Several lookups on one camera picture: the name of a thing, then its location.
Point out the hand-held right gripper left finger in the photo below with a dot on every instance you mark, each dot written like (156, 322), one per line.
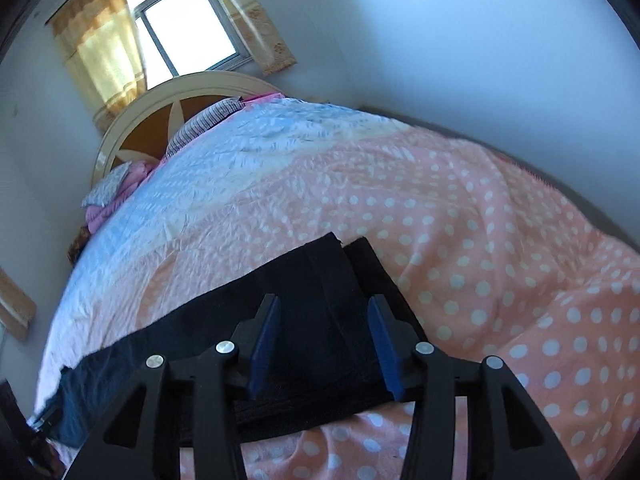
(262, 355)

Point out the pink bed sheet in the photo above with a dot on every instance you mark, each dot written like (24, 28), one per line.
(264, 96)

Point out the beige patterned curtain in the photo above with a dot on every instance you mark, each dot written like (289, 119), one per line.
(255, 20)

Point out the brown furry object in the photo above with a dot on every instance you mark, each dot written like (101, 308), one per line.
(79, 246)

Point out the beige side window curtain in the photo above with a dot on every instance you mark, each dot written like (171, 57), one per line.
(15, 305)

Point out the striped pillow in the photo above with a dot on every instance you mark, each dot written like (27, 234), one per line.
(200, 122)

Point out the pastel patterned bedspread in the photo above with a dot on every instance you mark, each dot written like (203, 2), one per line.
(400, 200)

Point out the grey floral pillow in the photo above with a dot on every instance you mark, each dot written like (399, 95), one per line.
(105, 185)

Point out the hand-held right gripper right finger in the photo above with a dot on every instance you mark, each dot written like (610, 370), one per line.
(387, 355)

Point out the cream and wood headboard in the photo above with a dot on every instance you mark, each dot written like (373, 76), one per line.
(150, 120)

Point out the black pants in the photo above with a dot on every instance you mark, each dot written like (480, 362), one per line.
(320, 300)

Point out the sheer yellow curtain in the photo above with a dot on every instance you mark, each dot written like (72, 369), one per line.
(100, 55)

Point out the window behind headboard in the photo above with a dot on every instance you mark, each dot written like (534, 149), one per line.
(185, 25)

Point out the folded pink blanket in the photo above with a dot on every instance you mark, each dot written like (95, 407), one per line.
(112, 200)

